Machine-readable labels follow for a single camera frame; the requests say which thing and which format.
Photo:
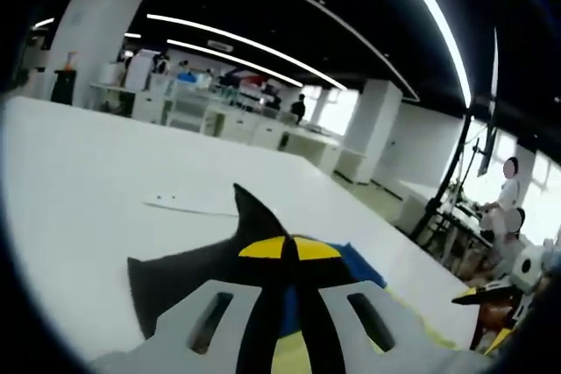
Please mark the white workbench row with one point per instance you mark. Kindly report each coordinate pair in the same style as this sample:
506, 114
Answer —
210, 122

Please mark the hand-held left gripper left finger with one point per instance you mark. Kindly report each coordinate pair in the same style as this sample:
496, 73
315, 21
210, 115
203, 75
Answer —
263, 304

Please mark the black monitor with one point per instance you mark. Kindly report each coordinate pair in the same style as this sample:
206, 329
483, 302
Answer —
486, 150

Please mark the black bin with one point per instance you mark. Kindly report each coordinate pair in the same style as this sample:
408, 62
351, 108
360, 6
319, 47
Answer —
63, 87

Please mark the long ceiling light strip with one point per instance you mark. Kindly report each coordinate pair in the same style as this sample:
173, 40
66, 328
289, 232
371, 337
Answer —
438, 15
245, 43
236, 61

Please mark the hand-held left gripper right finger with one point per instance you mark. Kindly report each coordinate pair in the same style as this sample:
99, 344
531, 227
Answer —
315, 304

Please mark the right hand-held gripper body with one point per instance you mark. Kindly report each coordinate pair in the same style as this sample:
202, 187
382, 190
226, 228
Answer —
528, 269

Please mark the white square pillar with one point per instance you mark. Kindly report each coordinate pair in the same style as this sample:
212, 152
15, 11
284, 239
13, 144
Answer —
372, 129
101, 28

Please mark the black tripod stand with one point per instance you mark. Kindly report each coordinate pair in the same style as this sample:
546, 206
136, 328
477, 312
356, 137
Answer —
447, 190

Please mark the yellow grey blue garment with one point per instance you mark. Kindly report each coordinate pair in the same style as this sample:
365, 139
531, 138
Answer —
184, 273

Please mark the ceiling air vent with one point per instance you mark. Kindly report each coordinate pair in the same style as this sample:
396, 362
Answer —
220, 45

